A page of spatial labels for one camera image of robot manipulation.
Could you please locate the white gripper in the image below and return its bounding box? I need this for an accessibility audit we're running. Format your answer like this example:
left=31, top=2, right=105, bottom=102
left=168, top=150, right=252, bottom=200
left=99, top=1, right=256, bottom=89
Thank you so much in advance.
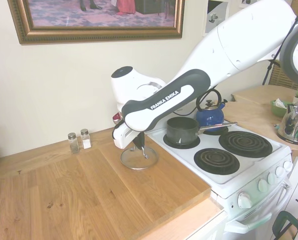
left=112, top=121, right=147, bottom=152

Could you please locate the glass pot lid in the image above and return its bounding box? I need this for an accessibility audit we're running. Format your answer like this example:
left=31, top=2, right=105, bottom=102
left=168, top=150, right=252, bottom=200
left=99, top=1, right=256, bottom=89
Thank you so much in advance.
left=120, top=146, right=160, bottom=171

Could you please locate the glass salt shaker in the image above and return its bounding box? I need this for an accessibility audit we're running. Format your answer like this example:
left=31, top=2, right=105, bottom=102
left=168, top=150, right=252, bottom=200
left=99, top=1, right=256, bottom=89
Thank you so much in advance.
left=80, top=128, right=92, bottom=150

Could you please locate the black coil burner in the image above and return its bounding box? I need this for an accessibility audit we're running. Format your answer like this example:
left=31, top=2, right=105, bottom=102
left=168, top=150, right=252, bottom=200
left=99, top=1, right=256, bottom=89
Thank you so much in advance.
left=193, top=147, right=241, bottom=176
left=163, top=133, right=201, bottom=151
left=218, top=131, right=273, bottom=159

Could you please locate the glass pepper shaker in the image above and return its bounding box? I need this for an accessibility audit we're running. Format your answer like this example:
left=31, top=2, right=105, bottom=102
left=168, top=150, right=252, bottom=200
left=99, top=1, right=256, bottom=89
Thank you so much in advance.
left=67, top=132, right=79, bottom=155

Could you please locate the blue enamel kettle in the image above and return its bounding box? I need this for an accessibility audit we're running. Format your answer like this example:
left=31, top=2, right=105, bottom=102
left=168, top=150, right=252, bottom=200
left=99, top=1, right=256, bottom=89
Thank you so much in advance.
left=195, top=89, right=229, bottom=129

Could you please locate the white electric stove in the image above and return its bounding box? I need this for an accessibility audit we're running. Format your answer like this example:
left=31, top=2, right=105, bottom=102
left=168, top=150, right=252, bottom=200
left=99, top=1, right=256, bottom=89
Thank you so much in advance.
left=139, top=104, right=295, bottom=240

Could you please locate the gold framed painting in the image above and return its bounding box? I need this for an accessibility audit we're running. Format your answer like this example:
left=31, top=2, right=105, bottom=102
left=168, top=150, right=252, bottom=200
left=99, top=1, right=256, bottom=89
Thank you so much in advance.
left=7, top=0, right=186, bottom=45

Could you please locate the green bowl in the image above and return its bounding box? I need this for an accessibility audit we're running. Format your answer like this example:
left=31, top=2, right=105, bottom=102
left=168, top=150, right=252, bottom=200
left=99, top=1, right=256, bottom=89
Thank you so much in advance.
left=270, top=99, right=290, bottom=117

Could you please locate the large grey shapes paper print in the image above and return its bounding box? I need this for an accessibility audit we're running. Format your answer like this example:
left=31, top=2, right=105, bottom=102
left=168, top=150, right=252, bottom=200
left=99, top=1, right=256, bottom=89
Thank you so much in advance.
left=203, top=0, right=230, bottom=35

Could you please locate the shiny steel electric kettle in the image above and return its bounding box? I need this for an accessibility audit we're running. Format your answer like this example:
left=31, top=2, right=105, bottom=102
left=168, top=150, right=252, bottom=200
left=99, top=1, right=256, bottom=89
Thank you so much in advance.
left=276, top=96, right=298, bottom=146

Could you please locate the dark pot with steel handle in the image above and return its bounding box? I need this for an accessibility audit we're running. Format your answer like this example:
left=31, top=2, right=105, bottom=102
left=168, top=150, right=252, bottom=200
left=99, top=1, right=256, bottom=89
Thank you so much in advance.
left=165, top=117, right=238, bottom=146

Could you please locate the white oven door handle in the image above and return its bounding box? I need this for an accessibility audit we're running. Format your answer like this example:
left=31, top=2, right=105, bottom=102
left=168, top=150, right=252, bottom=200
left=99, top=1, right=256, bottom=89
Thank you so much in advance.
left=225, top=209, right=280, bottom=235

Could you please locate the dark green chair frame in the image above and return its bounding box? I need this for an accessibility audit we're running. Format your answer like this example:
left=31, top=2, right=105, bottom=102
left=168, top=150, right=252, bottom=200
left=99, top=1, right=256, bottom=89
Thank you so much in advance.
left=272, top=210, right=298, bottom=240

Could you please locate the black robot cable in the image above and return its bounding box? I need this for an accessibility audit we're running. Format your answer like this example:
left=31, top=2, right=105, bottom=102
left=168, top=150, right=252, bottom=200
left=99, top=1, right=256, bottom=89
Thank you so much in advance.
left=262, top=7, right=298, bottom=86

